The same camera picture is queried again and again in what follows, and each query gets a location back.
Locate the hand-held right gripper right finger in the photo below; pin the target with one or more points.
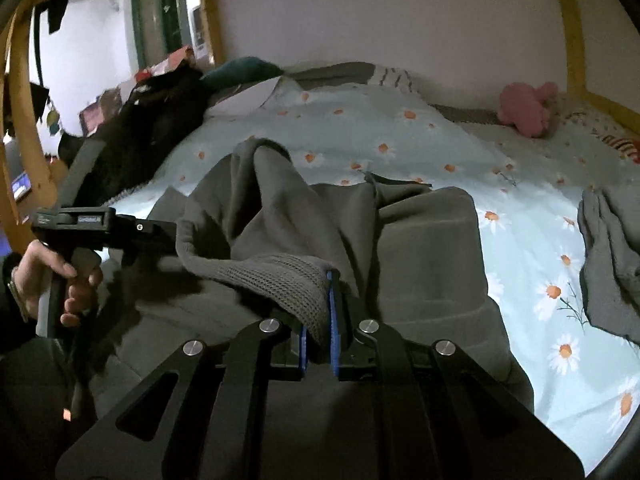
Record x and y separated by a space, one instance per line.
334 340

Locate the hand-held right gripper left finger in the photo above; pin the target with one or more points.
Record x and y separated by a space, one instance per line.
302 355

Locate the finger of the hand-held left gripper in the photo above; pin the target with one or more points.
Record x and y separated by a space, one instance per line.
150 234

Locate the grey zip hoodie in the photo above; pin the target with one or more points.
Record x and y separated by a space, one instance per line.
425 270

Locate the person's left forearm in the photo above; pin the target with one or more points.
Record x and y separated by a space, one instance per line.
10 310

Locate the black clothes pile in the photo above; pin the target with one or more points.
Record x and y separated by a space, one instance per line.
145 130

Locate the person's left hand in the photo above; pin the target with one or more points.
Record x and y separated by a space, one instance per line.
32 280

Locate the computer monitor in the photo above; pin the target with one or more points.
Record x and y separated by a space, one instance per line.
21 185

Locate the red patterned box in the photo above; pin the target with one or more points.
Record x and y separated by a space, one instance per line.
170 62

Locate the teal pillow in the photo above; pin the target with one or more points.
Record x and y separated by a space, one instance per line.
240 72

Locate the green framed window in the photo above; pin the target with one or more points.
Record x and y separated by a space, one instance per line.
172 20

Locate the floral light blue duvet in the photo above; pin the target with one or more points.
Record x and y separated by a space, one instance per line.
450 135

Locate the dark grey blanket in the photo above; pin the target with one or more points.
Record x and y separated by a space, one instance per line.
330 72

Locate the striped cloth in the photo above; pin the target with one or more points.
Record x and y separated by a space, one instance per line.
395 79

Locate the grey folded garment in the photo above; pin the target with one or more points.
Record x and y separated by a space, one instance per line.
610 260

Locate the pink plush toy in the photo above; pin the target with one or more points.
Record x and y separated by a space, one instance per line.
525 110

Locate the dotted white pillow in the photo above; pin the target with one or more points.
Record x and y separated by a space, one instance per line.
590 120

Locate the cartoon cat pillow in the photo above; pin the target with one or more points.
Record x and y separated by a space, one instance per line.
625 145

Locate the white wall appliance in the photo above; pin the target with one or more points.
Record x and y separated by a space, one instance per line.
199 30

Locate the wooden bunk bed frame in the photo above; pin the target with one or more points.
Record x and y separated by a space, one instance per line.
572 35

